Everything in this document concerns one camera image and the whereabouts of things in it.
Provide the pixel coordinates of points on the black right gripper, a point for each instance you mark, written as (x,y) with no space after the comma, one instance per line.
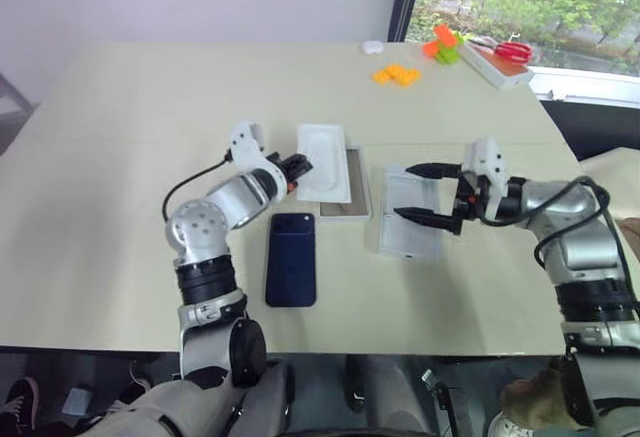
(472,207)

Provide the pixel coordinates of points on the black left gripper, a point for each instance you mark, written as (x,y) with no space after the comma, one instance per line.
(286,169)

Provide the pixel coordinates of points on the white moulded phone tray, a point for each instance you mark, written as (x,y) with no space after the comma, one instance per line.
(322,162)

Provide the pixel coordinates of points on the white box lid phone picture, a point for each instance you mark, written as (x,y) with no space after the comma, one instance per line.
(410,237)

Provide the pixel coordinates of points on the dark blue smartphone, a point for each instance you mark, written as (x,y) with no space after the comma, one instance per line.
(291,262)

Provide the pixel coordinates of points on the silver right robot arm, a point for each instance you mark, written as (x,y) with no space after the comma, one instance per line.
(580,252)

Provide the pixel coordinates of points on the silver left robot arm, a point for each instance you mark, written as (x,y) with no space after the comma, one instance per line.
(200,227)

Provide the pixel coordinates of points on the white box base brown inside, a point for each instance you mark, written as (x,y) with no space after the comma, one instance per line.
(356,187)

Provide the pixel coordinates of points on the white box orange picture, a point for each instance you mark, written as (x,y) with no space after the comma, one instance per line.
(500,72)

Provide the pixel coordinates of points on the yellow toy brick cluster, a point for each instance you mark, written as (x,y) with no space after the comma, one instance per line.
(397,76)

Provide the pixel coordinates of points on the white earbuds case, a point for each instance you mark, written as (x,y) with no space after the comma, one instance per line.
(371,47)

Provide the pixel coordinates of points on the orange and green toy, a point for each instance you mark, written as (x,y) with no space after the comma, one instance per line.
(450,54)

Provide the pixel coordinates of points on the orange toy brick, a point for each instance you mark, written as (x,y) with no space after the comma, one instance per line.
(431,49)
(444,36)

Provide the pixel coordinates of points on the white window sill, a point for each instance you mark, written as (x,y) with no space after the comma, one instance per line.
(585,82)

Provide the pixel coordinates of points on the brown fuzzy object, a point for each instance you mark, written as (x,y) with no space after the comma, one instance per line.
(535,392)

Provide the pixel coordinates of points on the light blue small object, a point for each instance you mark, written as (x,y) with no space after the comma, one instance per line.
(77,402)

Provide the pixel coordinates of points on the black shoe pink sole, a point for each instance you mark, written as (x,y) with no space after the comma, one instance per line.
(20,402)

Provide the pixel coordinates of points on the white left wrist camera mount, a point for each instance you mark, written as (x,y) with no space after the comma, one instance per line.
(245,149)

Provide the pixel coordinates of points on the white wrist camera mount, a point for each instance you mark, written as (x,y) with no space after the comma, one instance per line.
(490,162)
(245,149)

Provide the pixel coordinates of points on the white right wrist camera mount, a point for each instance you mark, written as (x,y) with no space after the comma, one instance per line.
(490,162)

